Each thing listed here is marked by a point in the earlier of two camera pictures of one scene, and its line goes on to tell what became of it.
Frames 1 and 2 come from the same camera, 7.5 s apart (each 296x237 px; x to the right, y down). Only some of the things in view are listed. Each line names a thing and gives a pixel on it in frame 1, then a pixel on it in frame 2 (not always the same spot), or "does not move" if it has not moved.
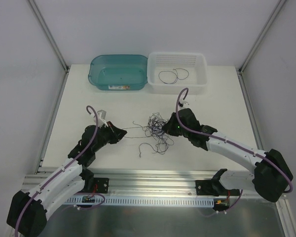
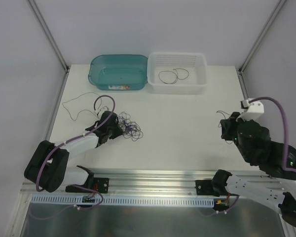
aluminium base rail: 139,182 does not move
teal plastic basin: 119,72 does not move
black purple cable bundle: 159,140 to 130,129
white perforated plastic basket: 168,72 does not move
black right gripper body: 172,127 to 227,127
